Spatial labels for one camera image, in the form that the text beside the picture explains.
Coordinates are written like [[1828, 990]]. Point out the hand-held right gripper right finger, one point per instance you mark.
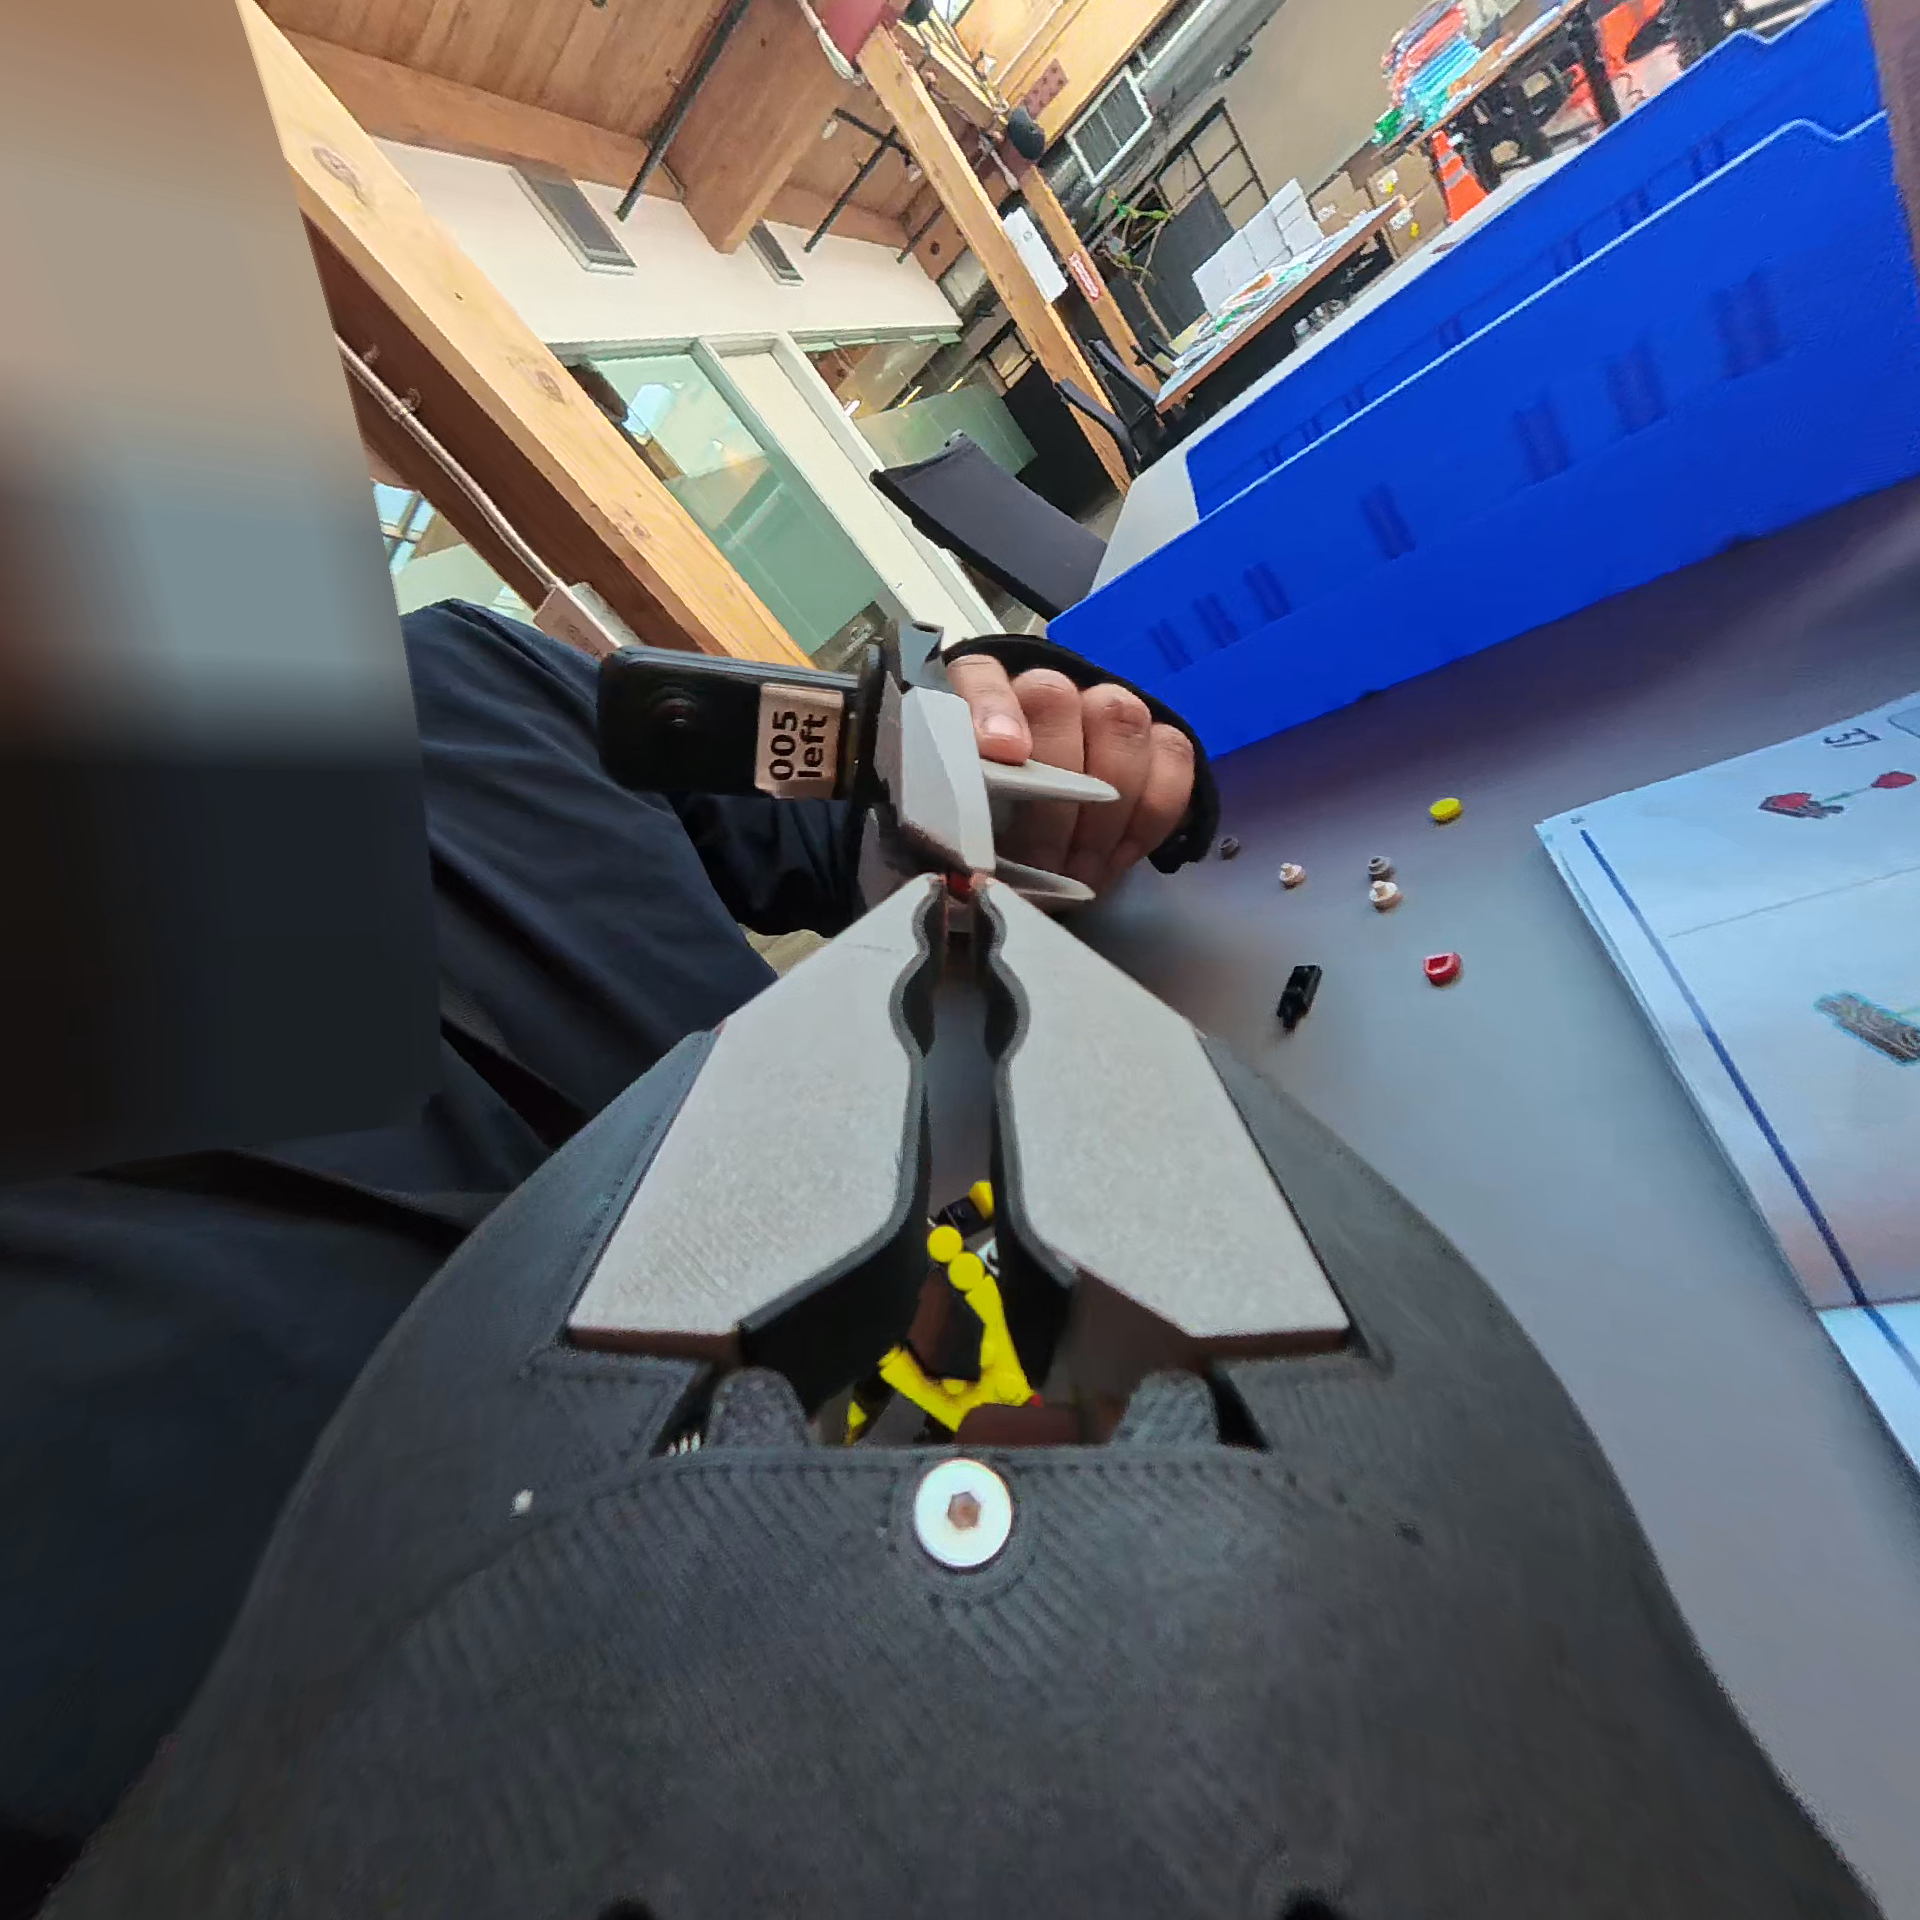
[[1172, 1172]]

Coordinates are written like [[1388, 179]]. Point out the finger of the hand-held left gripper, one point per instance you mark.
[[944, 780], [1049, 780]]

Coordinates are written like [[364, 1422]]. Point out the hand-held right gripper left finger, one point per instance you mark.
[[750, 1172]]

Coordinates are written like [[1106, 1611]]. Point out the black yellow red lego model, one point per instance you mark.
[[944, 1389]]

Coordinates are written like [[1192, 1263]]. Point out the person's left forearm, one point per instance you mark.
[[764, 855]]

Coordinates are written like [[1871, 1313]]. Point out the black lego piece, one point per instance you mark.
[[1298, 996]]

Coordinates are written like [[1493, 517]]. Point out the lego instruction booklet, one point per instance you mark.
[[1770, 975]]

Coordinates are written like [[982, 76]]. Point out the person's left hand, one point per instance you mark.
[[1126, 750]]

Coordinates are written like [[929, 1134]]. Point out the glass door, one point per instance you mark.
[[720, 480]]

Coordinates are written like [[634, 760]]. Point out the black office chair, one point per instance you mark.
[[1004, 525], [1109, 412]]

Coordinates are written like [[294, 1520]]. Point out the thick wooden beam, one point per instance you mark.
[[495, 376]]

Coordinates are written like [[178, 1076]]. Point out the blue plastic bin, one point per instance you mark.
[[1501, 284], [1501, 569]]

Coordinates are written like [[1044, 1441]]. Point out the wooden table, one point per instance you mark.
[[1289, 301]]

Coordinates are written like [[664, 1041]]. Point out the stack of white boxes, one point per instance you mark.
[[1253, 247]]

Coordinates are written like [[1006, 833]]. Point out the orange traffic cone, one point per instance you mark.
[[1453, 181]]

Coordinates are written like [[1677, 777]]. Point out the stack of colourful folders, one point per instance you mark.
[[1441, 60]]

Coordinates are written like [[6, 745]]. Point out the long black-framed table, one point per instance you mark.
[[1560, 76]]

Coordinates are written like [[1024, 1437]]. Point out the slim wooden post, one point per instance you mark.
[[974, 211]]

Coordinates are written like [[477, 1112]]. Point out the white wall vent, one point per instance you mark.
[[1109, 128]]

